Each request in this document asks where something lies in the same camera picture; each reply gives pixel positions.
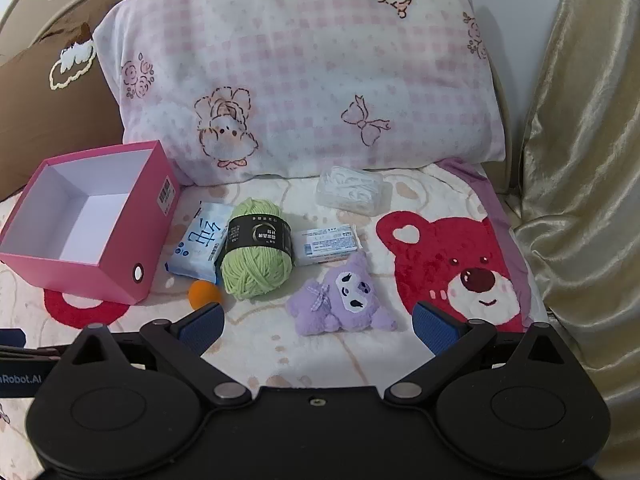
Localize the blue wet wipes packet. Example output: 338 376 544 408
165 201 236 283

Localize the printed bear blanket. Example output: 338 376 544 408
0 157 551 461

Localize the clear plastic packet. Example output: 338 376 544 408
315 166 392 215

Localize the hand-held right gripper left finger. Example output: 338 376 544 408
59 303 256 408

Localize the purple plush toy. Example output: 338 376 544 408
286 251 398 337

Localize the green yarn ball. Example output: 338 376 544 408
215 198 296 301

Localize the pink cardboard box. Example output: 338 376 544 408
0 141 181 306

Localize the gold satin curtain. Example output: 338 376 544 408
515 0 640 401

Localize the small orange ball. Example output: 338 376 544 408
187 280 224 309

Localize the small white blue carton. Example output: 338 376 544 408
295 225 362 266

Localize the pink checked pillow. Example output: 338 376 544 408
92 0 506 186

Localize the brown cloud cushion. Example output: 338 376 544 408
0 0 151 196

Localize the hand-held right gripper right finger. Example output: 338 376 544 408
382 302 578 406

